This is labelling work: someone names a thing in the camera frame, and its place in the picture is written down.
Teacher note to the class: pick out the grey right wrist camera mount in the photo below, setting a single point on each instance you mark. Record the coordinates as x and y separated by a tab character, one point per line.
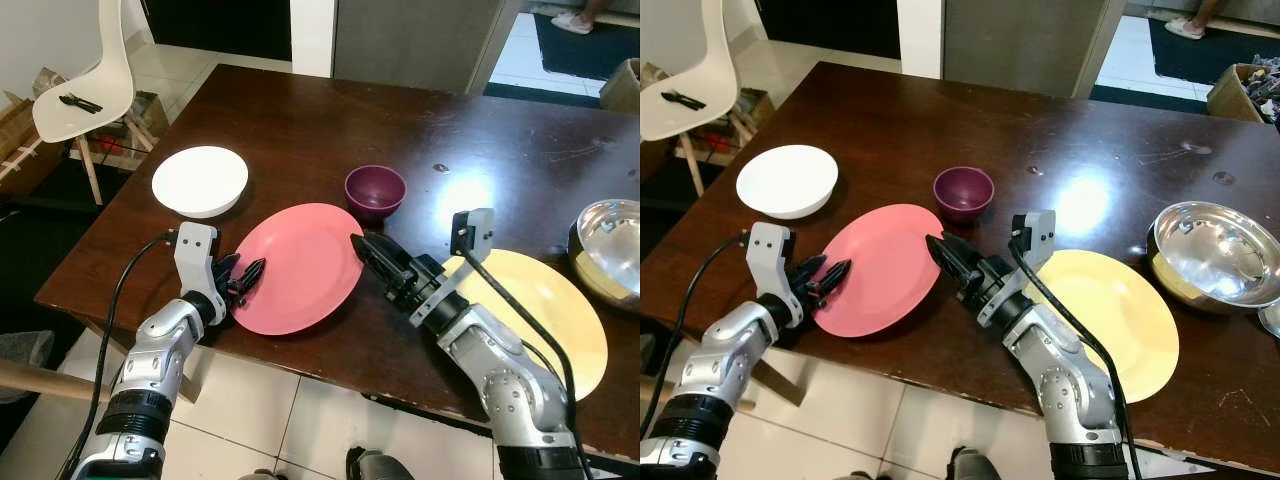
1038	230
476	228

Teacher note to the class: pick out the steel bowl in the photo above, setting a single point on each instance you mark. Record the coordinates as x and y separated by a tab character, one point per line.
1215	255
610	250

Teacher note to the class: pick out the white chair with wooden legs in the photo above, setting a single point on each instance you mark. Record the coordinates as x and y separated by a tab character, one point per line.
105	60
700	55

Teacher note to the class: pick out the cardboard box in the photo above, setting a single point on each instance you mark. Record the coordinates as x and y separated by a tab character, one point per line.
622	88
1232	95

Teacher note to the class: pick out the black fork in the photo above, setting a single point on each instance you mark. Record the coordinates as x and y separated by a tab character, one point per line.
690	97
85	99

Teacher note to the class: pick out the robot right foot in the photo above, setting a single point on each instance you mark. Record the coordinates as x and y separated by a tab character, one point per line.
972	465
375	465

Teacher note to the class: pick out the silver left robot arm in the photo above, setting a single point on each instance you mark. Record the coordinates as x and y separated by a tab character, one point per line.
150	360
715	360

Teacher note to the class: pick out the small silver metal item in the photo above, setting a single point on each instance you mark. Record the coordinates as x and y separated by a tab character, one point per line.
1270	318

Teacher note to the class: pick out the white bowl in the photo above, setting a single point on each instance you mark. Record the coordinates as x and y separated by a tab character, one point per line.
787	178
200	178

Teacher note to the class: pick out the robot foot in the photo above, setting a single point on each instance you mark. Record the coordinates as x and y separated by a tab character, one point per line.
972	465
865	475
375	465
258	474

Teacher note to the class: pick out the grey door panel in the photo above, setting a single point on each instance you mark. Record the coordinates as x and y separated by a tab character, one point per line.
1020	45
420	45

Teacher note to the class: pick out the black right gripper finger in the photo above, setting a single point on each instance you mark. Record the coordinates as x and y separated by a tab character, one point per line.
957	252
950	268
382	252
375	270

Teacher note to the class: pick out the pink plate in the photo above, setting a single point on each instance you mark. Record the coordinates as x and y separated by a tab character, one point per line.
885	275
300	275

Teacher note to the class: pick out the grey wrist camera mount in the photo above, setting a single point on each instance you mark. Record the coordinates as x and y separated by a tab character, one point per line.
770	250
1038	230
195	250
476	228

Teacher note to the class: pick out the dark door mat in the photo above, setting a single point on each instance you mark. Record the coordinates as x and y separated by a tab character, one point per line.
590	55
1200	60

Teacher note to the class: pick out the black spoon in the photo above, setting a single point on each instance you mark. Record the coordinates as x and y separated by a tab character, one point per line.
680	102
75	104

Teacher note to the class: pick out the purple bowl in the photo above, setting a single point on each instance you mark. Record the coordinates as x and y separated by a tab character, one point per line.
375	190
964	190

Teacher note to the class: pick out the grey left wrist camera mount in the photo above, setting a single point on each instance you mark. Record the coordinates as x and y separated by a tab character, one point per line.
770	250
195	250

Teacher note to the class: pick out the yellow plate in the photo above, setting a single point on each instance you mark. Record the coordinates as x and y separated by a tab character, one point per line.
1125	320
565	320

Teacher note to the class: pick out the person's foot in sandal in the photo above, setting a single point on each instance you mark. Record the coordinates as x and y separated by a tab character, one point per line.
572	22
1187	27

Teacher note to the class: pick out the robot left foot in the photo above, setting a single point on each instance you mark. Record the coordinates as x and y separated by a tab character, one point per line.
865	475
258	474

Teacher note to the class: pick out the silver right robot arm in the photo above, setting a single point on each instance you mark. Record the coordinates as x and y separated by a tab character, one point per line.
1060	390
510	390

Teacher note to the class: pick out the wooden pole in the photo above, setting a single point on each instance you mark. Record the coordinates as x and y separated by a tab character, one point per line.
50	382

